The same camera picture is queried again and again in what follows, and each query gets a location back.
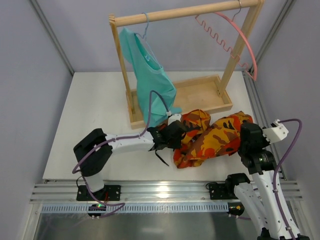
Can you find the left controller board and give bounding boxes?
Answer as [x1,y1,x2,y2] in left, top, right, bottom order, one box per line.
[87,203,106,218]

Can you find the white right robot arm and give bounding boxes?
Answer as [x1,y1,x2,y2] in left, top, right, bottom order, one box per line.
[225,119,309,240]

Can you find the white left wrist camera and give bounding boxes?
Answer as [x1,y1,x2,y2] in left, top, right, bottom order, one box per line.
[167,112,182,125]

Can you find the slotted cable duct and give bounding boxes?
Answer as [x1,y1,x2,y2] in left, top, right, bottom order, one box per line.
[40,201,229,214]

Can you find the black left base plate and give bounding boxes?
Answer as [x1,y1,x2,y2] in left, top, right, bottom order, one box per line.
[76,184,121,202]

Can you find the blue wire hanger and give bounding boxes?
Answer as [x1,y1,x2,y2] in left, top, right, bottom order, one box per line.
[137,12,163,68]

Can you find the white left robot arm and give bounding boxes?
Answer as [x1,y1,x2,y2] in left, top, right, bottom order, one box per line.
[72,120,187,196]

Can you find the wooden clothes rack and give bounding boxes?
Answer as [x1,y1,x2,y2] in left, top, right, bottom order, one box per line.
[108,0,265,130]

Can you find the aluminium front rail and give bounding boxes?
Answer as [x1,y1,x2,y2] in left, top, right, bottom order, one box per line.
[29,179,304,205]

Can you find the orange camouflage trousers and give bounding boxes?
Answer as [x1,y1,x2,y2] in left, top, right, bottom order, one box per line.
[173,109,253,169]

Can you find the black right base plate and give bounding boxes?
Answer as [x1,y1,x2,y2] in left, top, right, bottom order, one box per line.
[206,182,237,200]

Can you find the aluminium right side rail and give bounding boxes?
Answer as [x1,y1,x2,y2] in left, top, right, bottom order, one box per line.
[241,71,287,181]

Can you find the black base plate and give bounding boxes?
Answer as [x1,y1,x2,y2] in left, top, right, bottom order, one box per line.
[76,184,121,202]
[206,182,237,200]

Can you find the pink plastic hanger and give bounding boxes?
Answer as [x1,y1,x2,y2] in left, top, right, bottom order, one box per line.
[195,0,264,81]

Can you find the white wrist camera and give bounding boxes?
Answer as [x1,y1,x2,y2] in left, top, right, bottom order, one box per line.
[167,112,182,125]
[262,119,289,145]

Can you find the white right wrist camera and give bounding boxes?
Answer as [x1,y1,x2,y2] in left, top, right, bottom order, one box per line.
[262,119,289,145]

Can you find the aluminium rail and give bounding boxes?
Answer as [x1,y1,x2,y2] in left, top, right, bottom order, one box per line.
[241,71,287,181]
[29,179,304,205]

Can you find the controller board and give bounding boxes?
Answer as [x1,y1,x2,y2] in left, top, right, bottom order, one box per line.
[227,204,245,217]
[87,203,106,218]

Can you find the right controller board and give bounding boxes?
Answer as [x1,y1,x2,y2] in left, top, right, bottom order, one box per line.
[227,204,245,217]

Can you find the teal t-shirt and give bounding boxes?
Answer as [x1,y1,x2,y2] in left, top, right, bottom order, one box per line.
[119,27,182,127]

